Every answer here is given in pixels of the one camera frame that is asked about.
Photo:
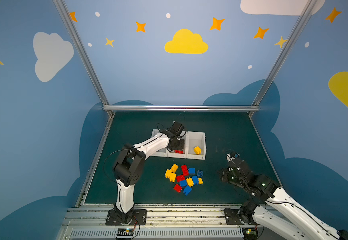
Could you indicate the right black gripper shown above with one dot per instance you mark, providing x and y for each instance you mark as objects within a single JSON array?
[{"x": 225, "y": 175}]

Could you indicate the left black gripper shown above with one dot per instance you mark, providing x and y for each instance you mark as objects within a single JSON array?
[{"x": 177, "y": 144}]

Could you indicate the yellow lego brick top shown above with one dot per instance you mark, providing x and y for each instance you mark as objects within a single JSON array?
[{"x": 197, "y": 150}]

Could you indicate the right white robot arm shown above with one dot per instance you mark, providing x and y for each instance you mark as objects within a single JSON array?
[{"x": 299, "y": 223}]

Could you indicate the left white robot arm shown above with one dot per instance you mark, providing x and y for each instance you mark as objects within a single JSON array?
[{"x": 129, "y": 166}]

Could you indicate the middle white bin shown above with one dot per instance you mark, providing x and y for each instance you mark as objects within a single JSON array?
[{"x": 180, "y": 143}]

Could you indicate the white bin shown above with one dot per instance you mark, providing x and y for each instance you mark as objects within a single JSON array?
[
  {"x": 159, "y": 150},
  {"x": 195, "y": 145},
  {"x": 180, "y": 143}
]

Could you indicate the left white bin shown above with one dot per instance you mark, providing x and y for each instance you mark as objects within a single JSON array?
[{"x": 159, "y": 150}]

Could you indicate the right white bin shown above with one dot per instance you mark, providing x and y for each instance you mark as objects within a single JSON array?
[{"x": 195, "y": 145}]

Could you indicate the long red brick centre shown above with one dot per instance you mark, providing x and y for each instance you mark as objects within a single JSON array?
[{"x": 184, "y": 170}]

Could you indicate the red square lego brick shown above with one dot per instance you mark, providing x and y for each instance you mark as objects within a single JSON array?
[{"x": 180, "y": 178}]

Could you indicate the red lego brick bottom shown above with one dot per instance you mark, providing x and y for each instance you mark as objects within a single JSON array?
[{"x": 178, "y": 188}]

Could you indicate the blue lego brick bottom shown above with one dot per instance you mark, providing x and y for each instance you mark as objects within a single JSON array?
[{"x": 187, "y": 190}]

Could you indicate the right control circuit board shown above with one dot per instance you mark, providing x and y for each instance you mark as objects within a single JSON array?
[{"x": 250, "y": 234}]

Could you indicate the control circuit board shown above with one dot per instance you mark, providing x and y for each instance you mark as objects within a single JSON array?
[
  {"x": 125, "y": 233},
  {"x": 250, "y": 234}
]

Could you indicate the left control circuit board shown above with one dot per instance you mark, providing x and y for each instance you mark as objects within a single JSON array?
[{"x": 125, "y": 233}]

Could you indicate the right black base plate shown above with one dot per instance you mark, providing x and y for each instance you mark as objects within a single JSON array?
[{"x": 241, "y": 216}]

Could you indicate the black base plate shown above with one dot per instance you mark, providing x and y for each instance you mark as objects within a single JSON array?
[
  {"x": 241, "y": 216},
  {"x": 138, "y": 216}
]

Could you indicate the aluminium front rail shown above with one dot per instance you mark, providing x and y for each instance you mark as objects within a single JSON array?
[{"x": 158, "y": 215}]

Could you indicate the aluminium frame back bar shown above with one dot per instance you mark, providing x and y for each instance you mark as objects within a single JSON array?
[{"x": 141, "y": 108}]

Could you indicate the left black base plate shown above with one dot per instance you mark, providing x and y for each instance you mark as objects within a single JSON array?
[{"x": 138, "y": 216}]

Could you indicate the aluminium frame left post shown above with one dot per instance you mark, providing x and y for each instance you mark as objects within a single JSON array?
[{"x": 70, "y": 26}]

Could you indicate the aluminium frame post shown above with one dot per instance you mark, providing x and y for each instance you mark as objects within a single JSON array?
[
  {"x": 286, "y": 50},
  {"x": 70, "y": 26}
]

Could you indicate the white slotted cable duct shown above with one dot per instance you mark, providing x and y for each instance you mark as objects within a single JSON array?
[{"x": 159, "y": 233}]

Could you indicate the aluminium frame right post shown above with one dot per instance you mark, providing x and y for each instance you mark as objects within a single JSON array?
[{"x": 286, "y": 50}]

